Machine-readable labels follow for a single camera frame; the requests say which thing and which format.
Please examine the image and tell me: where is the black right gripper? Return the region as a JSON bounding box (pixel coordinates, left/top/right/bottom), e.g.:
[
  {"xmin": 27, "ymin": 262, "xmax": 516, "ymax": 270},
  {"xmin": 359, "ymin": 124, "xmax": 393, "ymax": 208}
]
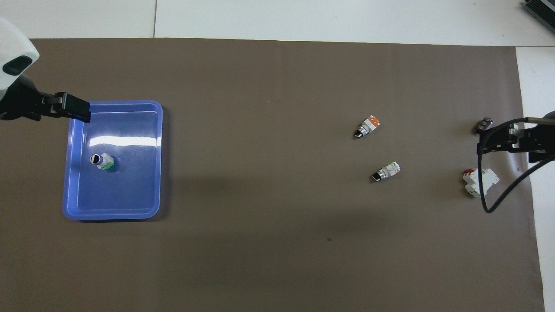
[{"xmin": 477, "ymin": 110, "xmax": 555, "ymax": 164}]

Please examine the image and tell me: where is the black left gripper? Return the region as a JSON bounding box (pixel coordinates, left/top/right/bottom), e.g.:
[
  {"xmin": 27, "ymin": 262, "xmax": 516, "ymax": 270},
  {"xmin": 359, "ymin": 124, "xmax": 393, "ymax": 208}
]
[{"xmin": 0, "ymin": 74, "xmax": 91, "ymax": 123}]

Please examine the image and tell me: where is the green selector switch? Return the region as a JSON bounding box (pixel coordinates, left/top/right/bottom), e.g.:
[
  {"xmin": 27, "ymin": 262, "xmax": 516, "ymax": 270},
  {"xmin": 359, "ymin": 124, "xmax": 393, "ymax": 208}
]
[
  {"xmin": 89, "ymin": 153, "xmax": 115, "ymax": 171},
  {"xmin": 371, "ymin": 162, "xmax": 402, "ymax": 182}
]

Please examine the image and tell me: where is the white red circuit breaker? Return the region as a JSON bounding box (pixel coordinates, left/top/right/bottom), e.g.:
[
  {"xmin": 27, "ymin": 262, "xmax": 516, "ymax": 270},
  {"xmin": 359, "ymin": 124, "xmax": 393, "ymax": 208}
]
[{"xmin": 462, "ymin": 168, "xmax": 500, "ymax": 198}]

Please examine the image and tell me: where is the blue plastic tray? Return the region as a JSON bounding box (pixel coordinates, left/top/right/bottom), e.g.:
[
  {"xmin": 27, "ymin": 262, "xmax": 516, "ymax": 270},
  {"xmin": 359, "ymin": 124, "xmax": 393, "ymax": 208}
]
[{"xmin": 62, "ymin": 101, "xmax": 163, "ymax": 221}]

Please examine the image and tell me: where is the grey ribbed device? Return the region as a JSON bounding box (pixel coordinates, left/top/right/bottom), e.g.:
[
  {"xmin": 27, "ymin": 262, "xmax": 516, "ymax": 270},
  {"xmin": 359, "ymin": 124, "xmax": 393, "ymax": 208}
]
[{"xmin": 522, "ymin": 0, "xmax": 555, "ymax": 22}]

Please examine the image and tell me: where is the brown table mat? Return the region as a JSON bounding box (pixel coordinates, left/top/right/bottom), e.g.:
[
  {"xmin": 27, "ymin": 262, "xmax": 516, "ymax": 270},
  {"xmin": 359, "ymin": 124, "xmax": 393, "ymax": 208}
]
[{"xmin": 0, "ymin": 38, "xmax": 546, "ymax": 312}]

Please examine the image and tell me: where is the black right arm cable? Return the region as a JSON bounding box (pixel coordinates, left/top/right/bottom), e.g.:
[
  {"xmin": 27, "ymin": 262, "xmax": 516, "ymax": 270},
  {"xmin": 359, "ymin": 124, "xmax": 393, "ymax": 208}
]
[{"xmin": 478, "ymin": 117, "xmax": 555, "ymax": 214}]

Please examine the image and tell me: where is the orange selector switch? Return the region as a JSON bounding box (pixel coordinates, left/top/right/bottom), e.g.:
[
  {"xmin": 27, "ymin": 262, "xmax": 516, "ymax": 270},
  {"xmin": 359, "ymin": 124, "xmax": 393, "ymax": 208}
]
[{"xmin": 353, "ymin": 115, "xmax": 382, "ymax": 139}]

